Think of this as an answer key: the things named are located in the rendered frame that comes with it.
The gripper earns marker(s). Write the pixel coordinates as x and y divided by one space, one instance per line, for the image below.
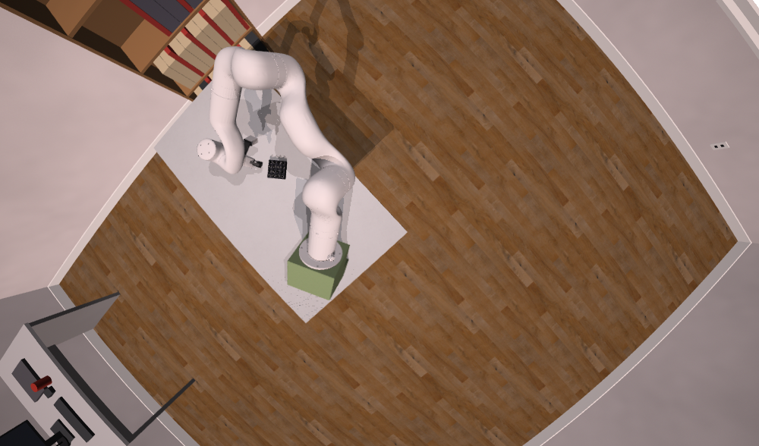
248 162

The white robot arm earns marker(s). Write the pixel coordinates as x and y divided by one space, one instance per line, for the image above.
256 70

